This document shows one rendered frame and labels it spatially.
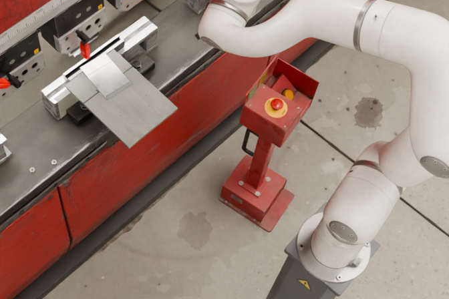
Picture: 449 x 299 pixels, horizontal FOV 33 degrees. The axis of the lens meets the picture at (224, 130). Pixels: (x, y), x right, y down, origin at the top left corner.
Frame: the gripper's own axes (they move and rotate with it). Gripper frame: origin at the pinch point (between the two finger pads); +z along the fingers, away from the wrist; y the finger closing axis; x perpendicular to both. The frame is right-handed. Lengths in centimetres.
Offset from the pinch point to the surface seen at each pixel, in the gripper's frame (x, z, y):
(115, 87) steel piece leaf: 10, 52, -25
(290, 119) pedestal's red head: -27, 73, 14
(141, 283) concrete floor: -44, 134, -57
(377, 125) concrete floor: -54, 161, 62
